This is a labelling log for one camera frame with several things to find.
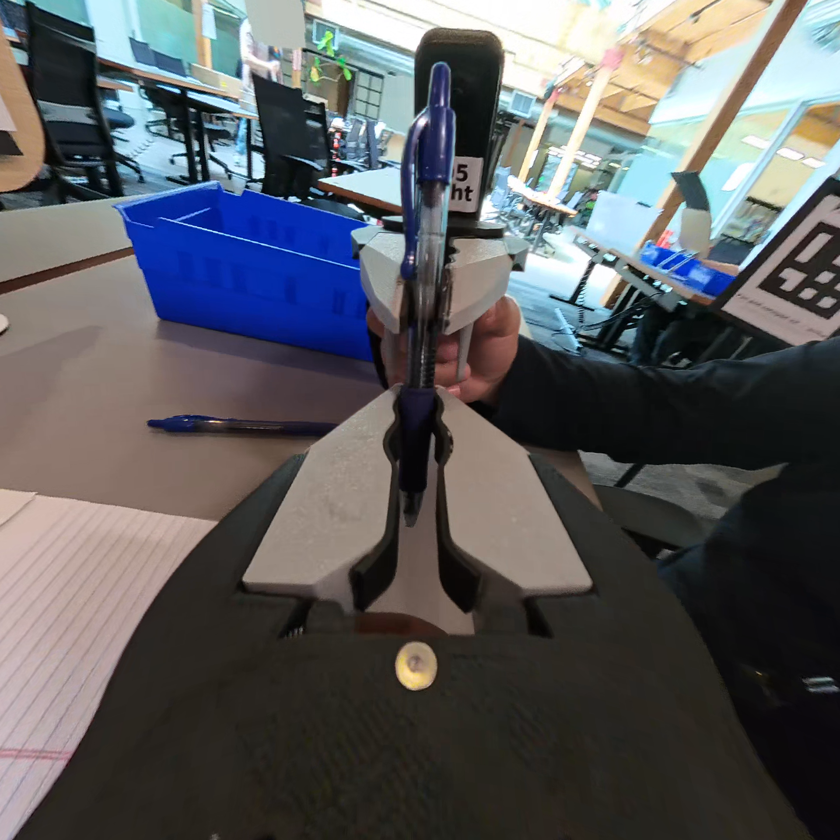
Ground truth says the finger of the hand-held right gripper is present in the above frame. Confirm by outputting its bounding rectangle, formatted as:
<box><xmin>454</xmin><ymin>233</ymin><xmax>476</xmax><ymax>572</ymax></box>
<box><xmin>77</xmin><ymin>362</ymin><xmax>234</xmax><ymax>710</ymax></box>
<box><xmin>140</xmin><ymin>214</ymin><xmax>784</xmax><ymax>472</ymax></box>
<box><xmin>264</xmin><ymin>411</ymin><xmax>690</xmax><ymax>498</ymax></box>
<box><xmin>360</xmin><ymin>233</ymin><xmax>414</xmax><ymax>333</ymax></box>
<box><xmin>446</xmin><ymin>238</ymin><xmax>513</xmax><ymax>336</ymax></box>

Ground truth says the background office table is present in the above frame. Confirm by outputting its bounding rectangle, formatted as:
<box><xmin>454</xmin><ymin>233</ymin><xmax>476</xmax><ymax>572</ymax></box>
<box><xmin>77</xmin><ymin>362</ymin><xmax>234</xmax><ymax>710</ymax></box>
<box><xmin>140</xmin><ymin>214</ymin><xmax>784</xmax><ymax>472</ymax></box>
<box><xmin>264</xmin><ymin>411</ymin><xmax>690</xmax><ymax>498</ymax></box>
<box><xmin>97</xmin><ymin>56</ymin><xmax>260</xmax><ymax>188</ymax></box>
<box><xmin>317</xmin><ymin>167</ymin><xmax>404</xmax><ymax>214</ymax></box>

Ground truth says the person's dark clothing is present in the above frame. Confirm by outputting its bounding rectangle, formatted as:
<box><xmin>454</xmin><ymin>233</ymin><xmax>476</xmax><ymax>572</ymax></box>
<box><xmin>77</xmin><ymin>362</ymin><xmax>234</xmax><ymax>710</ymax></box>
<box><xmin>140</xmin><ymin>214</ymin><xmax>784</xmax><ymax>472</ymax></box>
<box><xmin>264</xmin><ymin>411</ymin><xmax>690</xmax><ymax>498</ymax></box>
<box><xmin>656</xmin><ymin>459</ymin><xmax>840</xmax><ymax>840</ymax></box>

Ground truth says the black white marker placard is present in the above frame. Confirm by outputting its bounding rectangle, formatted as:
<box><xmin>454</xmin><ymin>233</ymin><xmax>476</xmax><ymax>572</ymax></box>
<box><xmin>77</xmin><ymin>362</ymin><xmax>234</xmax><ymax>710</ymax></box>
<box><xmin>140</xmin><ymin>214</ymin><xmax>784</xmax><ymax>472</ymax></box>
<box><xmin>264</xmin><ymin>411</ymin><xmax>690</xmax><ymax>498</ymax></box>
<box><xmin>718</xmin><ymin>176</ymin><xmax>840</xmax><ymax>347</ymax></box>

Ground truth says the white lined legal pad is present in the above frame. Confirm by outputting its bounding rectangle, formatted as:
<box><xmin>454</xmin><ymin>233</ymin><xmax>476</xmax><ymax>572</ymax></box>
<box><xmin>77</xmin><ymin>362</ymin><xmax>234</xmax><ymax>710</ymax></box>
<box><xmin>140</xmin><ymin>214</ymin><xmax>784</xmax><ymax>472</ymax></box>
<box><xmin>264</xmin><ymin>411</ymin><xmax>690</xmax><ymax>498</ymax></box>
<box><xmin>0</xmin><ymin>489</ymin><xmax>219</xmax><ymax>840</ymax></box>

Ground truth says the person's right forearm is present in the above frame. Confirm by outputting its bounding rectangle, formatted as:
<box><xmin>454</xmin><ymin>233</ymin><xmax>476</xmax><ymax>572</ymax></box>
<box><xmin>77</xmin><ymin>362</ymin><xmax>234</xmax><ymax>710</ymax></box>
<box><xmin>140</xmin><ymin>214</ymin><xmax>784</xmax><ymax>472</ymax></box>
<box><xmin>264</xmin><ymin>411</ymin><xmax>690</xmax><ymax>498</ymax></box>
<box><xmin>489</xmin><ymin>336</ymin><xmax>840</xmax><ymax>472</ymax></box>

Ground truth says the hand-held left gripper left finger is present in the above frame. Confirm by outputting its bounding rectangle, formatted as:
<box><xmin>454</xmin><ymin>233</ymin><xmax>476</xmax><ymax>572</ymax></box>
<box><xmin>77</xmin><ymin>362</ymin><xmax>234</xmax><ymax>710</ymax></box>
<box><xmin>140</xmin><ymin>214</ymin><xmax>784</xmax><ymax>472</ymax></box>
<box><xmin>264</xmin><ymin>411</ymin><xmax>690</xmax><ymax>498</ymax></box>
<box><xmin>241</xmin><ymin>384</ymin><xmax>403</xmax><ymax>610</ymax></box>

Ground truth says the hanging green plant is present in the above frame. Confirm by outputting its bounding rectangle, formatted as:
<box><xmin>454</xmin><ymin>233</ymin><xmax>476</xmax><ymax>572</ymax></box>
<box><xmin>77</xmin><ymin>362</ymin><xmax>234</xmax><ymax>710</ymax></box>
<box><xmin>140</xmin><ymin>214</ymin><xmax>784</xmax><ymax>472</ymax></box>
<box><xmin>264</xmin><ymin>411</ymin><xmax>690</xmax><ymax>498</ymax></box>
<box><xmin>310</xmin><ymin>29</ymin><xmax>354</xmax><ymax>85</ymax></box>

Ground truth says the row of blue bins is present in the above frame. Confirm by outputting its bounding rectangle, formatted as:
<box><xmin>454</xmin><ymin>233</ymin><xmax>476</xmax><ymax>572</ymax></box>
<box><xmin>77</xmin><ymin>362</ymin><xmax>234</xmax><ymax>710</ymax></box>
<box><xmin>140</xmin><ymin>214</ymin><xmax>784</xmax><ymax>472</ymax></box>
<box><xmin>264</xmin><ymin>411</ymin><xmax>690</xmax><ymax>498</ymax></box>
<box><xmin>640</xmin><ymin>241</ymin><xmax>737</xmax><ymax>298</ymax></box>

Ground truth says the blue plastic bin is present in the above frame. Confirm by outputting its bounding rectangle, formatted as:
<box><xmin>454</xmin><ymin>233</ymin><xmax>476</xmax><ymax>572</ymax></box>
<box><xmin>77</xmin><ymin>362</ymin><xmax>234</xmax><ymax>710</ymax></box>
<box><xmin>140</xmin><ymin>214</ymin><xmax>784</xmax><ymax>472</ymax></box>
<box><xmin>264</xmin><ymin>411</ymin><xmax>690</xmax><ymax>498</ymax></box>
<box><xmin>113</xmin><ymin>180</ymin><xmax>376</xmax><ymax>363</ymax></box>

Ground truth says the black office chair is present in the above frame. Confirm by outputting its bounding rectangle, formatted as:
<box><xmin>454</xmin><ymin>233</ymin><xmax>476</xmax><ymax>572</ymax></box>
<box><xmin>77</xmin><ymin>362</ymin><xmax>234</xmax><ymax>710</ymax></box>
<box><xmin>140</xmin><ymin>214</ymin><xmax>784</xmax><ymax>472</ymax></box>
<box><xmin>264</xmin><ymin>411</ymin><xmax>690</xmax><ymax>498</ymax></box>
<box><xmin>25</xmin><ymin>0</ymin><xmax>144</xmax><ymax>199</ymax></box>
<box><xmin>251</xmin><ymin>72</ymin><xmax>332</xmax><ymax>199</ymax></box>

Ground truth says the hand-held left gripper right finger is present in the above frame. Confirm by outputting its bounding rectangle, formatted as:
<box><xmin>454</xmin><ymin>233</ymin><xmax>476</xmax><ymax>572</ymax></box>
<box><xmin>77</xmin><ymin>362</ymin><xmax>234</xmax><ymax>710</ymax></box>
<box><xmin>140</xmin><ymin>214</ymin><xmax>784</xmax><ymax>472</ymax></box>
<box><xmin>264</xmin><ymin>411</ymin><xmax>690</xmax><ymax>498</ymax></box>
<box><xmin>435</xmin><ymin>386</ymin><xmax>595</xmax><ymax>613</ymax></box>

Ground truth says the person's right hand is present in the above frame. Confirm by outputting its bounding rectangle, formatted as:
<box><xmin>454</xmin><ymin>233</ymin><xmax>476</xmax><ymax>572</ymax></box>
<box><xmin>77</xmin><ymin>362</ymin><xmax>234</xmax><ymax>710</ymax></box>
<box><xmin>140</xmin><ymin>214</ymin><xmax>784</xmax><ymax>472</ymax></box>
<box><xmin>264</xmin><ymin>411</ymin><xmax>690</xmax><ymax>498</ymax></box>
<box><xmin>366</xmin><ymin>295</ymin><xmax>524</xmax><ymax>404</ymax></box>

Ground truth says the black armrest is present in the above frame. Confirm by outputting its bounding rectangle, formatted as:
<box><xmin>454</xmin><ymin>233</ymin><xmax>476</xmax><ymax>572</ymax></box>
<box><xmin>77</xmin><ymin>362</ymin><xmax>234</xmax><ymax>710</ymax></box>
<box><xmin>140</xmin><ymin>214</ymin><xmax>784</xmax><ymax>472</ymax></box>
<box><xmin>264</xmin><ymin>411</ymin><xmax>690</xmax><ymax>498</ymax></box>
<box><xmin>594</xmin><ymin>486</ymin><xmax>703</xmax><ymax>559</ymax></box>

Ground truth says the blue retractable pen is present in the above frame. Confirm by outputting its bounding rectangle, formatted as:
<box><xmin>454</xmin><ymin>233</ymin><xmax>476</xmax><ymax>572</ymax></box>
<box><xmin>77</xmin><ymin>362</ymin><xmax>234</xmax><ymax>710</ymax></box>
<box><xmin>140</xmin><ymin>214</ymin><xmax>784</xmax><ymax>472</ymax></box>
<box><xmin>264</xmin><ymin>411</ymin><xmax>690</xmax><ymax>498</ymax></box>
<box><xmin>397</xmin><ymin>62</ymin><xmax>457</xmax><ymax>529</ymax></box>
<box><xmin>147</xmin><ymin>415</ymin><xmax>339</xmax><ymax>438</ymax></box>

